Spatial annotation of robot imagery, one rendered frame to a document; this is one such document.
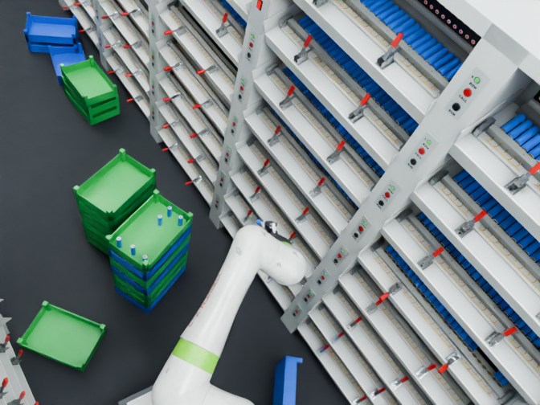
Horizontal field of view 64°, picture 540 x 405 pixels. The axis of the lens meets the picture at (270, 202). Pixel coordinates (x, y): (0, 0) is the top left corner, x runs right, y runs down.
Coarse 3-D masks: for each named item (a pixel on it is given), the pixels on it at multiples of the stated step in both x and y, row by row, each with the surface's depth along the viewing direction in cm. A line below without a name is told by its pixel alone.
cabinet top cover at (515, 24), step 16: (448, 0) 89; (464, 0) 86; (480, 0) 88; (496, 0) 89; (512, 0) 91; (528, 0) 93; (464, 16) 88; (480, 16) 85; (496, 16) 86; (512, 16) 87; (528, 16) 88; (480, 32) 87; (512, 32) 83; (528, 32) 85; (496, 48) 85; (528, 48) 81; (528, 64) 82
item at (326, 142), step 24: (264, 72) 158; (288, 72) 155; (264, 96) 158; (288, 96) 149; (312, 96) 151; (288, 120) 150; (312, 120) 148; (336, 120) 147; (312, 144) 146; (336, 144) 145; (336, 168) 142; (360, 168) 142; (360, 192) 138
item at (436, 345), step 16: (384, 240) 148; (368, 256) 149; (368, 272) 150; (384, 272) 147; (384, 288) 145; (416, 288) 144; (400, 304) 143; (416, 320) 140; (432, 336) 138; (432, 352) 140; (448, 352) 136; (448, 368) 136; (464, 368) 134; (464, 384) 132; (480, 400) 131; (496, 400) 130; (512, 400) 127
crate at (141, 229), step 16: (144, 208) 187; (160, 208) 191; (176, 208) 188; (128, 224) 181; (144, 224) 185; (176, 224) 188; (112, 240) 173; (128, 240) 179; (144, 240) 181; (160, 240) 182; (176, 240) 184; (128, 256) 171; (160, 256) 177; (144, 272) 174
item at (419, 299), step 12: (384, 252) 147; (396, 276) 145; (408, 288) 142; (420, 300) 140; (432, 312) 139; (432, 324) 138; (444, 324) 137; (456, 348) 136; (468, 360) 133; (480, 372) 131; (480, 384) 131; (492, 384) 130
